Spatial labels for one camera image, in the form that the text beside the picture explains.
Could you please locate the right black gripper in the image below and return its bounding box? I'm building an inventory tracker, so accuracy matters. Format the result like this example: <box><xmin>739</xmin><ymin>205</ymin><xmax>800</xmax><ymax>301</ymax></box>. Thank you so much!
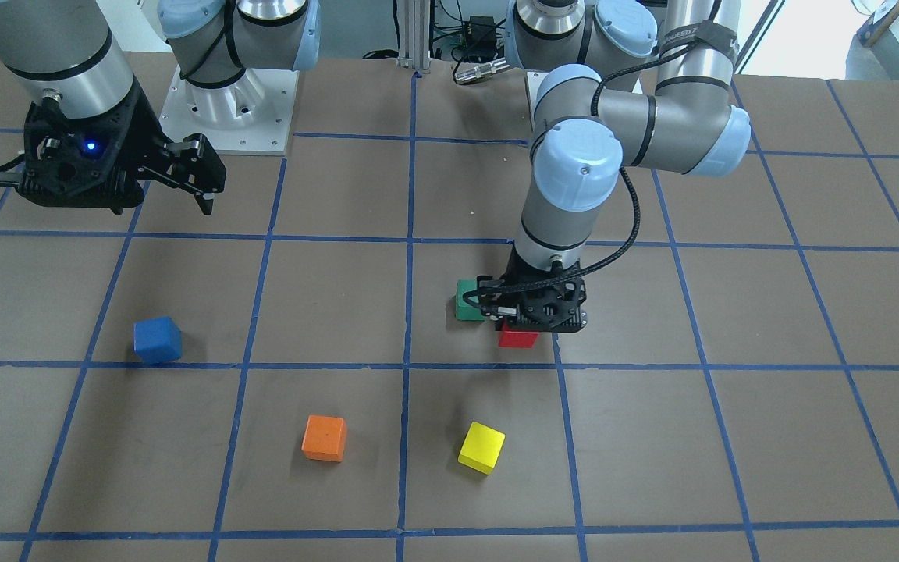
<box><xmin>86</xmin><ymin>78</ymin><xmax>226</xmax><ymax>215</ymax></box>

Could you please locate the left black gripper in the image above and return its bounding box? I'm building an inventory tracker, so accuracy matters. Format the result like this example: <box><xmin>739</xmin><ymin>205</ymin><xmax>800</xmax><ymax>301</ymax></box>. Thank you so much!
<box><xmin>500</xmin><ymin>251</ymin><xmax>588</xmax><ymax>293</ymax></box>

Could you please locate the red wooden block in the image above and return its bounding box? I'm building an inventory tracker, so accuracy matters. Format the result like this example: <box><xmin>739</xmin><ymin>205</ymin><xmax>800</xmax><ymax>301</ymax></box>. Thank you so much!
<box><xmin>497</xmin><ymin>325</ymin><xmax>540</xmax><ymax>349</ymax></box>

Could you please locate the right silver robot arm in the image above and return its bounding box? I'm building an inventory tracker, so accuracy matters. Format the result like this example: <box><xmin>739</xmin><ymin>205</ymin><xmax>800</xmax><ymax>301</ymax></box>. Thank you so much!
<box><xmin>0</xmin><ymin>1</ymin><xmax>321</xmax><ymax>215</ymax></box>

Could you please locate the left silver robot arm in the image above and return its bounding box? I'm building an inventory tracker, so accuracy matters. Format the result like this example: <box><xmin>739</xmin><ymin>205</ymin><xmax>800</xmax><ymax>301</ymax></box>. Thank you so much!
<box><xmin>502</xmin><ymin>1</ymin><xmax>752</xmax><ymax>293</ymax></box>

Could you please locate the green wooden block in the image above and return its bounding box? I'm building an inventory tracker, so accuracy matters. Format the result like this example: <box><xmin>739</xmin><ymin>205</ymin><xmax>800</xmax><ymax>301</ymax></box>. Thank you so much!
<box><xmin>454</xmin><ymin>278</ymin><xmax>488</xmax><ymax>322</ymax></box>

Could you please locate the yellow wooden block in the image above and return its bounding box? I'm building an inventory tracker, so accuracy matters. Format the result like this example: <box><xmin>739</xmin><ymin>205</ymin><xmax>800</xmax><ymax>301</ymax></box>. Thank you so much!
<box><xmin>457</xmin><ymin>421</ymin><xmax>506</xmax><ymax>475</ymax></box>

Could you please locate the blue wooden block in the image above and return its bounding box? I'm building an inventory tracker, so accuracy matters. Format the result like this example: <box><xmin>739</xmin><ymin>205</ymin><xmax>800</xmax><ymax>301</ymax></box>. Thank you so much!
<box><xmin>133</xmin><ymin>316</ymin><xmax>183</xmax><ymax>364</ymax></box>

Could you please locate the orange wooden block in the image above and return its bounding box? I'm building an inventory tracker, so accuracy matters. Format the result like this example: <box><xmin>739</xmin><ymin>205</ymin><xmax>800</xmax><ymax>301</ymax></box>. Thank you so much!
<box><xmin>302</xmin><ymin>414</ymin><xmax>347</xmax><ymax>463</ymax></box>

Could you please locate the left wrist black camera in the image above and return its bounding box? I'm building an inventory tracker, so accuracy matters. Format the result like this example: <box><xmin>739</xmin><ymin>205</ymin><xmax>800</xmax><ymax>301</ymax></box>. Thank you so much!
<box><xmin>478</xmin><ymin>278</ymin><xmax>588</xmax><ymax>333</ymax></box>

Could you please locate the wrist black camera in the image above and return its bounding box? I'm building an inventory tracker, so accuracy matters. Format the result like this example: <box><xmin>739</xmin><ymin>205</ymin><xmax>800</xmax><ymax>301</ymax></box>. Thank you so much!
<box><xmin>478</xmin><ymin>278</ymin><xmax>588</xmax><ymax>333</ymax></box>
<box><xmin>0</xmin><ymin>100</ymin><xmax>146</xmax><ymax>215</ymax></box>

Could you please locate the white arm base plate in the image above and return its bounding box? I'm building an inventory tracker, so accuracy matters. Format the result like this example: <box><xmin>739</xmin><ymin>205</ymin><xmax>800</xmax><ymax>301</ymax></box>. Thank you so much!
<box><xmin>527</xmin><ymin>65</ymin><xmax>582</xmax><ymax>141</ymax></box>
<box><xmin>159</xmin><ymin>69</ymin><xmax>302</xmax><ymax>157</ymax></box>

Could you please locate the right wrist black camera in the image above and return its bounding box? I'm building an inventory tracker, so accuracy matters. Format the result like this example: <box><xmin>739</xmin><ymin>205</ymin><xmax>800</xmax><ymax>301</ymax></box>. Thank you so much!
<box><xmin>0</xmin><ymin>100</ymin><xmax>146</xmax><ymax>215</ymax></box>

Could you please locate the aluminium frame post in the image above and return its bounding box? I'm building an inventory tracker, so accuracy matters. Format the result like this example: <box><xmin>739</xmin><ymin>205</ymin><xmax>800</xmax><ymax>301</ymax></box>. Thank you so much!
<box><xmin>393</xmin><ymin>1</ymin><xmax>434</xmax><ymax>77</ymax></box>

